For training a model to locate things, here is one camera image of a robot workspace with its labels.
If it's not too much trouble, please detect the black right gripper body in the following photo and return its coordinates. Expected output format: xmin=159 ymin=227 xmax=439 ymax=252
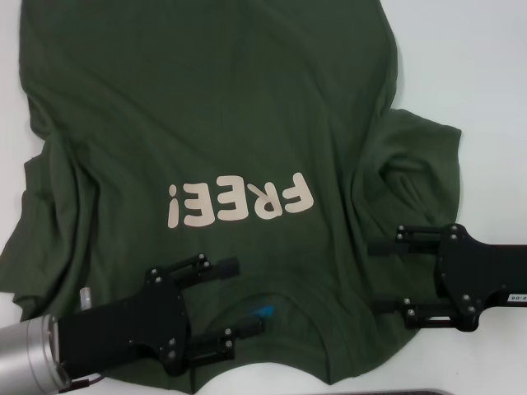
xmin=435 ymin=223 xmax=527 ymax=332

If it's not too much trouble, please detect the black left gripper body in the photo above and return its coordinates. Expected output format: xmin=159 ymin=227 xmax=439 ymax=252
xmin=56 ymin=266 xmax=189 ymax=368

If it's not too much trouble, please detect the dark green FREE t-shirt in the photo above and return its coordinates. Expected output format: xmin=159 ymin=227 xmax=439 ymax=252
xmin=0 ymin=0 xmax=463 ymax=386

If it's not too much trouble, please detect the left gripper cable with plug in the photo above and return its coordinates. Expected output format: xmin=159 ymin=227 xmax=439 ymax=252
xmin=57 ymin=364 xmax=109 ymax=391

